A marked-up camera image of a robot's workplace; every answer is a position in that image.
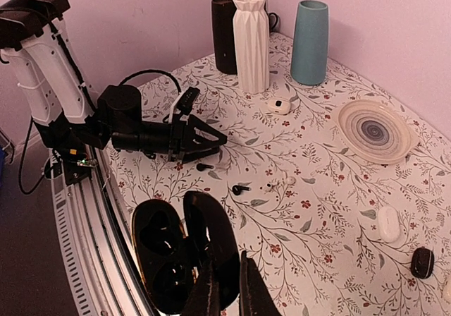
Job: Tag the white oval earbud case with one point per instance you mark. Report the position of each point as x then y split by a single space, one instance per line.
389 224

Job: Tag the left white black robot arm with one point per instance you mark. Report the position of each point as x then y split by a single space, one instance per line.
35 43

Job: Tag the floral tablecloth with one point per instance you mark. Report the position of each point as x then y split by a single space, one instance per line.
317 242

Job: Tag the black cylinder vase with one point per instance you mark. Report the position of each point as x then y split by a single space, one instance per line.
222 13

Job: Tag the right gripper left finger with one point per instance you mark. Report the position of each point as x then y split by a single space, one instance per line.
204 298

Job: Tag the teal vase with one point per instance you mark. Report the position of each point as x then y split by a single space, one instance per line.
310 43

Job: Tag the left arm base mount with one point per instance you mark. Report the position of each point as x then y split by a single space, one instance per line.
75 165

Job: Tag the aluminium front rail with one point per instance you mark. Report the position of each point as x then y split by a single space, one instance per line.
95 243

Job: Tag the black earbud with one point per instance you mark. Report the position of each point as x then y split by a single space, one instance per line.
238 189
203 167

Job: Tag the white ribbed vase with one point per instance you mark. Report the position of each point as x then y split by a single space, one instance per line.
251 38

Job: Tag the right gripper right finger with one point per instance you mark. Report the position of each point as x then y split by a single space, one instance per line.
254 297

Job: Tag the black earbud charging case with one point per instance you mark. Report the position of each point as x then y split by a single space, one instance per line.
170 249

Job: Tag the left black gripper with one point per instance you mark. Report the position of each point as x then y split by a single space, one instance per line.
181 139

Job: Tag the spiral patterned plate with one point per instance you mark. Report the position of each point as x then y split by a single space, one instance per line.
374 131

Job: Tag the white earbud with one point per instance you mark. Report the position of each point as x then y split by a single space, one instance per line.
290 180
268 187

